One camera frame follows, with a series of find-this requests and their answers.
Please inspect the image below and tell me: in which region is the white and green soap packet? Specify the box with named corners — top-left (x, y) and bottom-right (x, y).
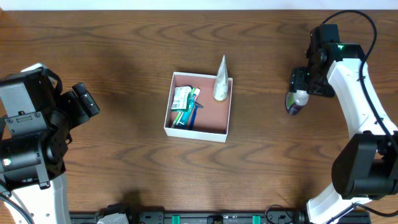
top-left (170, 86), bottom-right (194, 112)

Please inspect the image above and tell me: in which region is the small teal toothpaste tube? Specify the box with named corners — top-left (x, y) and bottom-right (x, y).
top-left (177, 88), bottom-right (200, 128)

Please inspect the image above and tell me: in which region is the blue disposable razor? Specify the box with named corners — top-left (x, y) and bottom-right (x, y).
top-left (188, 103), bottom-right (204, 130)

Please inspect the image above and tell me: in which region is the green and white toothbrush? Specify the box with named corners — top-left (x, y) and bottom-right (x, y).
top-left (170, 86), bottom-right (197, 129)

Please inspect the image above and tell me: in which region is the white bamboo print tube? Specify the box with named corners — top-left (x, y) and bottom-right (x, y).
top-left (213, 55), bottom-right (229, 101)

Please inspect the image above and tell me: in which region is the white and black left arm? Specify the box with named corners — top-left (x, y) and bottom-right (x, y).
top-left (1, 63), bottom-right (100, 223)

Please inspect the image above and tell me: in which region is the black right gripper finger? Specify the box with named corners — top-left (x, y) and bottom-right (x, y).
top-left (289, 67), bottom-right (303, 93)
top-left (298, 68), bottom-right (310, 92)

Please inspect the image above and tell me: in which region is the black rail with green clips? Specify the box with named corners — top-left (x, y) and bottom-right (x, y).
top-left (70, 203), bottom-right (310, 224)

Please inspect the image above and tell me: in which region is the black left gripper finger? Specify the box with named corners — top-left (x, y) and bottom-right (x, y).
top-left (63, 91), bottom-right (89, 124)
top-left (72, 83), bottom-right (100, 117)

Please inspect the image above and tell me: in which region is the white box with pink interior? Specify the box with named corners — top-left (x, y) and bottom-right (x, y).
top-left (164, 72), bottom-right (233, 142)

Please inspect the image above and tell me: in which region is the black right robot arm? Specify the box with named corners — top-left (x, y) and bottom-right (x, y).
top-left (285, 42), bottom-right (397, 223)

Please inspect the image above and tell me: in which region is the clear pump bottle blue liquid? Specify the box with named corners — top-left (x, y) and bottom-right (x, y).
top-left (285, 90), bottom-right (309, 115)

